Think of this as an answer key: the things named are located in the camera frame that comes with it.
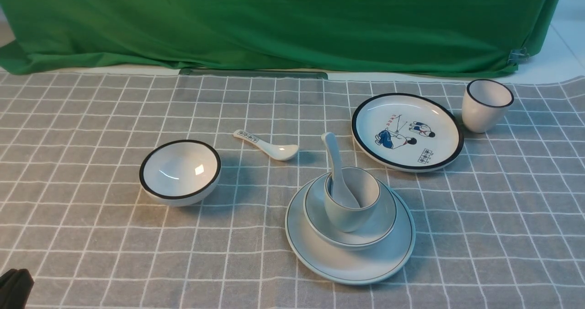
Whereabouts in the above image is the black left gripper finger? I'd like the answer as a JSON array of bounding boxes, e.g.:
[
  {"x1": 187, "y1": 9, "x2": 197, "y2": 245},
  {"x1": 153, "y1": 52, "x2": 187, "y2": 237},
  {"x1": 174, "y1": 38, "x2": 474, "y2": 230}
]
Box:
[{"x1": 0, "y1": 269, "x2": 35, "y2": 309}]

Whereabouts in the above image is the pale green ceramic bowl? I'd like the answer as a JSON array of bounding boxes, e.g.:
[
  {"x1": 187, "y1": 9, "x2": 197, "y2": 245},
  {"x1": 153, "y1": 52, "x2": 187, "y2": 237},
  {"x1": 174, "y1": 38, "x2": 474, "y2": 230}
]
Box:
[{"x1": 303, "y1": 175, "x2": 397, "y2": 250}]

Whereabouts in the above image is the plain white ceramic spoon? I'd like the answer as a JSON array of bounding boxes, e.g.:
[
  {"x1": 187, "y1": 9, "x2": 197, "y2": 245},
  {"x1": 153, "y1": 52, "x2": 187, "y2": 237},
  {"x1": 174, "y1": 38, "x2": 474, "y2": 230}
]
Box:
[{"x1": 321, "y1": 132, "x2": 360, "y2": 209}]

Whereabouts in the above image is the pale green ceramic cup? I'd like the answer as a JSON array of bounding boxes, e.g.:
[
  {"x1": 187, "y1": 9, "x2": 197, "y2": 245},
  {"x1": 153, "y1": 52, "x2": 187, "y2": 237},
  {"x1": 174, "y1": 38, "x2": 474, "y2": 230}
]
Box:
[{"x1": 324, "y1": 167, "x2": 382, "y2": 232}]

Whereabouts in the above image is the black rimmed white bowl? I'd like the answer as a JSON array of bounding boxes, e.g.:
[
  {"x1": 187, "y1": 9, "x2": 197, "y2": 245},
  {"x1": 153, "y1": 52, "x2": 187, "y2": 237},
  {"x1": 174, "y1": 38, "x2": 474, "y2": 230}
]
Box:
[{"x1": 138, "y1": 139, "x2": 222, "y2": 207}]

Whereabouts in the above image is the white spoon with print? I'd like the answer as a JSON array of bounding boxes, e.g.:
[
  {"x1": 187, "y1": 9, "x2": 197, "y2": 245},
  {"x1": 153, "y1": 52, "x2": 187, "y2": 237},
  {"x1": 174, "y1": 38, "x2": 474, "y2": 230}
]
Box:
[{"x1": 233, "y1": 129, "x2": 299, "y2": 161}]

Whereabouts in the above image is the pale green large plate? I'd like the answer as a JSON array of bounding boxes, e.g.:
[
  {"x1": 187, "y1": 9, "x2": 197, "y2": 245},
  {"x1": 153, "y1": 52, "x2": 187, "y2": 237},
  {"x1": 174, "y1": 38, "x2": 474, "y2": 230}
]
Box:
[{"x1": 284, "y1": 179, "x2": 416, "y2": 285}]

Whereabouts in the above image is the green backdrop cloth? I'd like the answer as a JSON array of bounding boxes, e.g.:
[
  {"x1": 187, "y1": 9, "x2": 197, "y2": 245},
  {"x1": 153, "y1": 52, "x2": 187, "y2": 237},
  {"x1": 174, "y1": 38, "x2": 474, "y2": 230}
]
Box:
[{"x1": 1, "y1": 0, "x2": 558, "y2": 78}]

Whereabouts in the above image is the black rimmed illustrated plate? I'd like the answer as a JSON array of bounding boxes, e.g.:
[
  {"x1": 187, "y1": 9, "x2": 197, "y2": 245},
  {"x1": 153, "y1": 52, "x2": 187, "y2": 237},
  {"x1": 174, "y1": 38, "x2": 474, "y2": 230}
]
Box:
[{"x1": 351, "y1": 94, "x2": 465, "y2": 172}]

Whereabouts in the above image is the grey checked tablecloth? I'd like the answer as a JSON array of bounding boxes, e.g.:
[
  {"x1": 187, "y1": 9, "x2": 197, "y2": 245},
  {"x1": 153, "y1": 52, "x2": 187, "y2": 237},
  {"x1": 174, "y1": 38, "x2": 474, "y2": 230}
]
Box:
[{"x1": 0, "y1": 72, "x2": 585, "y2": 309}]

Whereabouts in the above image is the black rimmed white cup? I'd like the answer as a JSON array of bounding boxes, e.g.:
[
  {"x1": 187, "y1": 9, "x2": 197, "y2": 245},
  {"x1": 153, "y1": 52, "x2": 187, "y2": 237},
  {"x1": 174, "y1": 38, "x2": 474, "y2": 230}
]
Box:
[{"x1": 462, "y1": 79, "x2": 515, "y2": 133}]

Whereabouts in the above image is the metal clip on backdrop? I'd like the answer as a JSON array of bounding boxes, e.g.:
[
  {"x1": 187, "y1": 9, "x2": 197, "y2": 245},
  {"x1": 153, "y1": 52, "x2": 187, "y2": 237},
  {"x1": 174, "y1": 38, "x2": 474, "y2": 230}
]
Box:
[{"x1": 506, "y1": 47, "x2": 531, "y2": 65}]

